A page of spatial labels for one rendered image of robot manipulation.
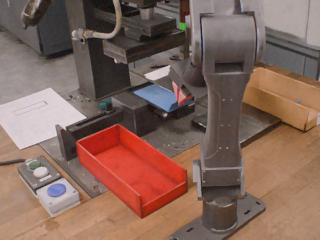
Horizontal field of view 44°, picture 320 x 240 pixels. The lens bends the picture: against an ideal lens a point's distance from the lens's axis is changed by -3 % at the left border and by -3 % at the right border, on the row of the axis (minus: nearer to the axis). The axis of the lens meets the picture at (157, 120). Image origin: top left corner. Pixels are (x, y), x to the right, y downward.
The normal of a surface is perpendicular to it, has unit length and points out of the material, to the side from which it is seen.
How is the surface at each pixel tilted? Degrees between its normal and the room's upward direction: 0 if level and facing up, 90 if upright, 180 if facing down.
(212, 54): 104
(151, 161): 90
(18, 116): 1
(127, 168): 0
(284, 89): 90
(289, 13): 90
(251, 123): 0
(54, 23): 90
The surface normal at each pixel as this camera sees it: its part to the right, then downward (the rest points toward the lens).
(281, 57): -0.82, 0.33
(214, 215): -0.45, 0.47
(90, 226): -0.07, -0.86
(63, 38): 0.57, 0.38
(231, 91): -0.01, 0.70
